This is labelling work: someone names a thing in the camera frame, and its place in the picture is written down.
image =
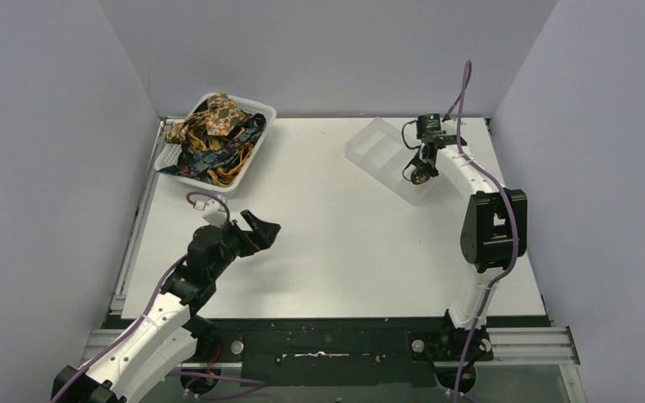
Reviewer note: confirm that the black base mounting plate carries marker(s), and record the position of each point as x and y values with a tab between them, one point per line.
415	351

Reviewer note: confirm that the dark blue patterned tie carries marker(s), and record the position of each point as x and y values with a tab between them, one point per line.
255	123

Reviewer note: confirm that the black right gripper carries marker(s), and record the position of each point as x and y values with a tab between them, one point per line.
415	159

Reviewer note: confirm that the brown floral tie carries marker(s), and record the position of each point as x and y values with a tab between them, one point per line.
419	176

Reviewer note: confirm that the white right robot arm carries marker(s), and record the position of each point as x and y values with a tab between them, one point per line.
494	230

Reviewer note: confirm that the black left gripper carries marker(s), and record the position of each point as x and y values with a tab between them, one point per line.
246	233

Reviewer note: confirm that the orange paisley tie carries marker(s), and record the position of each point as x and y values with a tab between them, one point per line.
218	115

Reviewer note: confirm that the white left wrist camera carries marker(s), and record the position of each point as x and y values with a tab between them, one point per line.
213	212

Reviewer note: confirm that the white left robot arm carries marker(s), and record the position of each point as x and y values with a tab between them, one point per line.
169	330

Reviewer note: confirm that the yellow striped tie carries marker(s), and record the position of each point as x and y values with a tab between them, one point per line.
216	160

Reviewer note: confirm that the clear compartment tray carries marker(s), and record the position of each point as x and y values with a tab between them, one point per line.
377	150

